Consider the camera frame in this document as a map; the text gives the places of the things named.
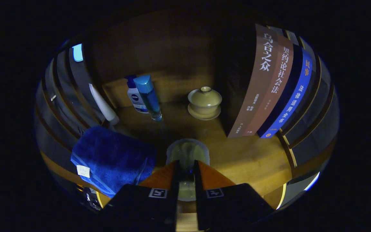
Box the white tube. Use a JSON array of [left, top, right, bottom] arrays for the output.
[[89, 84, 120, 125]]

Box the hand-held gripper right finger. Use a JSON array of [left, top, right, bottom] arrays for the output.
[[194, 160, 274, 232]]

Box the beige lidded tea cup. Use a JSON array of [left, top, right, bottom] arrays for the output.
[[187, 86, 222, 121]]

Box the white lotion bottle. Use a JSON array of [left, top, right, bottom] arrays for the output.
[[125, 75, 149, 114]]

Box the wooden countertop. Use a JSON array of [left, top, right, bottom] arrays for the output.
[[41, 101, 294, 210]]

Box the reddish brown book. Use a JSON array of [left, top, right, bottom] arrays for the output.
[[243, 34, 294, 136]]

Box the blue folded towel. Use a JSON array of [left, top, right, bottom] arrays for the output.
[[71, 126, 157, 198]]

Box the blue book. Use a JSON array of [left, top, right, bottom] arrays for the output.
[[258, 44, 313, 138]]

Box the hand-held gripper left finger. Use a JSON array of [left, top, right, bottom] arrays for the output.
[[100, 160, 180, 232]]

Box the dark brown book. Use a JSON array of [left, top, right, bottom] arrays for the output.
[[227, 24, 279, 138]]

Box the wooden cabinet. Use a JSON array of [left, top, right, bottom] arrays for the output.
[[34, 6, 340, 210]]

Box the white sponge brush yellow handle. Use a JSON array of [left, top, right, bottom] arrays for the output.
[[166, 139, 210, 202]]

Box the clear blue bottle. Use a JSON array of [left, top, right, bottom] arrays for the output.
[[133, 75, 163, 121]]

